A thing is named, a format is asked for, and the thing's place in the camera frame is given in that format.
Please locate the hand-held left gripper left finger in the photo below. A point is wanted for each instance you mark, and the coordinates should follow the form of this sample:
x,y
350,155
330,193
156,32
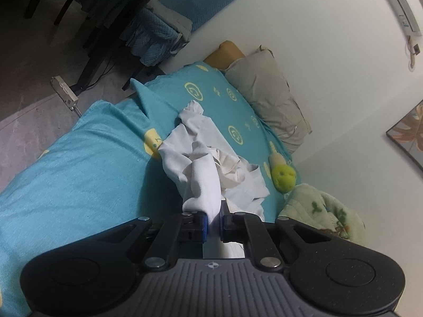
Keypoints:
x,y
203,228

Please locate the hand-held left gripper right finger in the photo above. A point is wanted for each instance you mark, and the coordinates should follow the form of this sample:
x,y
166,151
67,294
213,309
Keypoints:
x,y
224,229

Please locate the white shirt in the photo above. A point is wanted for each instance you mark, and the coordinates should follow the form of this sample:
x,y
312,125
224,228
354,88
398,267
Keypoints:
x,y
201,175

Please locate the green plush toy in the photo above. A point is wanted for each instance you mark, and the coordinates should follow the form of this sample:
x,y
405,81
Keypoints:
x,y
283,175

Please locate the green printed fleece blanket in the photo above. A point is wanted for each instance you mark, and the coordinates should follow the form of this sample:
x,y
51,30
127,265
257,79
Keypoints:
x,y
317,211

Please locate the bed with teal sheet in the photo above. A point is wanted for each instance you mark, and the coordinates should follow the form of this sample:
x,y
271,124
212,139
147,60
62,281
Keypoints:
x,y
99,158

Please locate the grey pillow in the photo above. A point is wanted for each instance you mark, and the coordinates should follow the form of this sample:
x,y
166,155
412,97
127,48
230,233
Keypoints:
x,y
267,95

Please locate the yellow cushion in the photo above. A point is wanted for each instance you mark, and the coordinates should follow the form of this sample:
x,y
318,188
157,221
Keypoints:
x,y
224,52

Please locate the white power strip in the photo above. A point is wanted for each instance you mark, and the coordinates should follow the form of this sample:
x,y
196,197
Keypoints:
x,y
64,90

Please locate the grey cloth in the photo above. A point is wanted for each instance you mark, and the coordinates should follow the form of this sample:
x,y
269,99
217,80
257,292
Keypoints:
x,y
175,19

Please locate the white table with black legs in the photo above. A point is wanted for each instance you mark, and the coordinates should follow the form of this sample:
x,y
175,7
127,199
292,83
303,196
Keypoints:
x,y
138,3

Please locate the white air conditioner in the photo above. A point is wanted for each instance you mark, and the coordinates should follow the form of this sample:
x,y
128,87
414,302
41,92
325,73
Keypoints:
x,y
401,0

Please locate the framed wall picture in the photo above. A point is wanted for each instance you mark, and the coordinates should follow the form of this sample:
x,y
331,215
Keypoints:
x,y
408,132

